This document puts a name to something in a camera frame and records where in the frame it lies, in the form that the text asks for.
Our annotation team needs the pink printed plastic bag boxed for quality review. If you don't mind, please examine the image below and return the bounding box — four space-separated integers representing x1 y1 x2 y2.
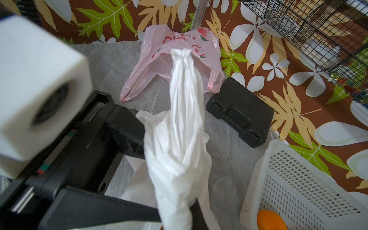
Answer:
120 25 225 102

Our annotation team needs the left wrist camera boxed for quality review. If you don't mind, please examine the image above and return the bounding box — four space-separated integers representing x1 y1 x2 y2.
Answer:
1 15 93 179

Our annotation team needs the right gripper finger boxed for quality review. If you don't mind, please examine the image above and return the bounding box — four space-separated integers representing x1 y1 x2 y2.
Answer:
190 199 209 230

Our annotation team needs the white plastic perforated basket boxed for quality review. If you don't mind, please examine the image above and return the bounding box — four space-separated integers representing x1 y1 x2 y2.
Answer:
240 140 368 230

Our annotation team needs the orange fruit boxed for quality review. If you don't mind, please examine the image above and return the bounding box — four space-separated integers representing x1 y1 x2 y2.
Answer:
256 210 287 230

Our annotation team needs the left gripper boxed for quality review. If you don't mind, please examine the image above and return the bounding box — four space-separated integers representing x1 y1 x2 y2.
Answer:
1 91 161 230

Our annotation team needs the black plastic tool case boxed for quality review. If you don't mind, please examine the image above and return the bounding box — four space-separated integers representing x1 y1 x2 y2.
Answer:
206 77 275 148

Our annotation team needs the white plastic bag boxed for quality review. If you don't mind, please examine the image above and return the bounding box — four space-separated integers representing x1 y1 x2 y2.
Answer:
121 54 219 230

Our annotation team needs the black wire basket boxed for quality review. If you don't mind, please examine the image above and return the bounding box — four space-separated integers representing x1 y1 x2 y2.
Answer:
242 1 368 106

